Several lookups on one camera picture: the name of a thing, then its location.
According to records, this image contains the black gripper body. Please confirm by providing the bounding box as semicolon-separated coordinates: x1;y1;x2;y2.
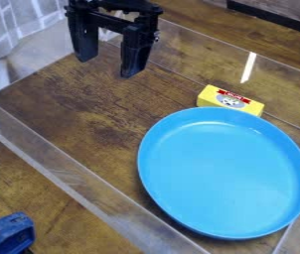
66;0;163;33

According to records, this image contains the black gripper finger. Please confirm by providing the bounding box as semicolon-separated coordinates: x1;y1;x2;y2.
120;19;159;78
67;12;98;63

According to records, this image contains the yellow brick with label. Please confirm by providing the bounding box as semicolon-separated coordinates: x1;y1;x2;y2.
197;84;264;117

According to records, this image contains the blue round tray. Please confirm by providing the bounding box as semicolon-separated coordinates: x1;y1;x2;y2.
137;107;300;240

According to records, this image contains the white patterned cloth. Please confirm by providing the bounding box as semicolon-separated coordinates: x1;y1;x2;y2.
0;0;68;59

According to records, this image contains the clear acrylic enclosure wall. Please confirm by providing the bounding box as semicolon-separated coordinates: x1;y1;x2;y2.
0;15;300;254

